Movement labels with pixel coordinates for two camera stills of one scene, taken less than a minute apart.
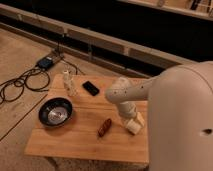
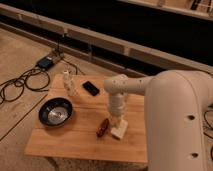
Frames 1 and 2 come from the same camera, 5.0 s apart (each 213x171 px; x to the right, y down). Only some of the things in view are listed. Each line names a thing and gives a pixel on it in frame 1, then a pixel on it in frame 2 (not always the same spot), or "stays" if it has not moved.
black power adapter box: (45, 62) stays
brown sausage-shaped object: (104, 127) stays
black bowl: (54, 112) stays
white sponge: (133, 127) to (121, 130)
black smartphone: (92, 89) stays
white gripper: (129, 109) to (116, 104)
